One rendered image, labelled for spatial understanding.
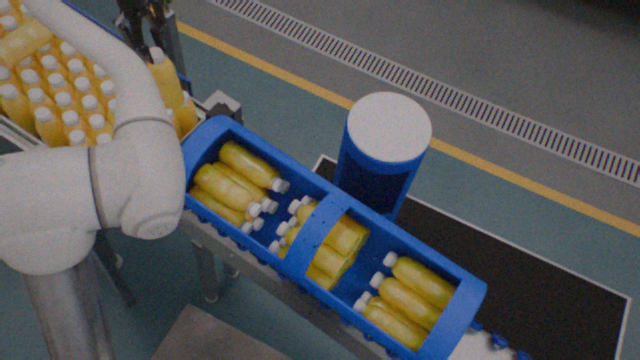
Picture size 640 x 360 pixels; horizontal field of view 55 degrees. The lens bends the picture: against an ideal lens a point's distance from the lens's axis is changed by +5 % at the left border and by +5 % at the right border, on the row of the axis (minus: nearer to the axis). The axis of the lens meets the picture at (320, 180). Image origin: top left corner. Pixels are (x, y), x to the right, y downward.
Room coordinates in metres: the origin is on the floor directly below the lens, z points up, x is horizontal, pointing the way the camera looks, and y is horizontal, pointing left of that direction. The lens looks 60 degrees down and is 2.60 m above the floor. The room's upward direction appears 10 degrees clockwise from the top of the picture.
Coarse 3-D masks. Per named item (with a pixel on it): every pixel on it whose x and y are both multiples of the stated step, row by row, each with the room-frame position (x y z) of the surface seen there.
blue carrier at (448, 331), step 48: (192, 144) 0.83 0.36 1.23; (240, 144) 0.98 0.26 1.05; (288, 192) 0.86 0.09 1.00; (336, 192) 0.78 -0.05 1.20; (240, 240) 0.64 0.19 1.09; (384, 240) 0.74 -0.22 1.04; (336, 288) 0.60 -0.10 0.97; (480, 288) 0.58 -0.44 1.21; (384, 336) 0.44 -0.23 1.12; (432, 336) 0.44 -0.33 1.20
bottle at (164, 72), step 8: (160, 64) 0.97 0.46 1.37; (168, 64) 0.98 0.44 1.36; (152, 72) 0.95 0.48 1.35; (160, 72) 0.95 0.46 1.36; (168, 72) 0.97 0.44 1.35; (176, 72) 0.99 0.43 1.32; (160, 80) 0.95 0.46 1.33; (168, 80) 0.96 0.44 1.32; (176, 80) 0.98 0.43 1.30; (160, 88) 0.95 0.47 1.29; (168, 88) 0.95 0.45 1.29; (176, 88) 0.97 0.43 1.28; (168, 96) 0.95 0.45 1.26; (176, 96) 0.97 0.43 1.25; (184, 96) 1.00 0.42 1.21; (168, 104) 0.95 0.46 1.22; (176, 104) 0.96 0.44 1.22
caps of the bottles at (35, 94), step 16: (0, 0) 1.29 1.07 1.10; (48, 48) 1.16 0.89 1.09; (64, 48) 1.16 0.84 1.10; (48, 64) 1.09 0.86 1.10; (80, 64) 1.12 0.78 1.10; (32, 80) 1.03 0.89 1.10; (80, 80) 1.06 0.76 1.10; (32, 96) 0.97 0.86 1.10; (64, 96) 0.99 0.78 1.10; (48, 112) 0.93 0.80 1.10
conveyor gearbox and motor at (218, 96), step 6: (210, 96) 1.27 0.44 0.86; (216, 96) 1.28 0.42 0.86; (222, 96) 1.28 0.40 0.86; (228, 96) 1.29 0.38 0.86; (210, 102) 1.25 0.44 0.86; (216, 102) 1.25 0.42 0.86; (222, 102) 1.26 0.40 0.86; (228, 102) 1.26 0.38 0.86; (234, 102) 1.27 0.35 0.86; (234, 108) 1.24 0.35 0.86; (240, 108) 1.25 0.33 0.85; (240, 114) 1.25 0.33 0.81; (240, 120) 1.25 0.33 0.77
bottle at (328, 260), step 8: (288, 232) 0.67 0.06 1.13; (296, 232) 0.67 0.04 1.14; (288, 240) 0.65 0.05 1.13; (320, 248) 0.63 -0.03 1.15; (328, 248) 0.64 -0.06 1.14; (320, 256) 0.61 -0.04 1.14; (328, 256) 0.62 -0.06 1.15; (336, 256) 0.62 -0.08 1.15; (344, 256) 0.63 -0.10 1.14; (312, 264) 0.60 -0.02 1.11; (320, 264) 0.60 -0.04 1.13; (328, 264) 0.60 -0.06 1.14; (336, 264) 0.60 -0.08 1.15; (344, 264) 0.62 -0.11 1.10; (328, 272) 0.58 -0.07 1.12; (336, 272) 0.58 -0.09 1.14
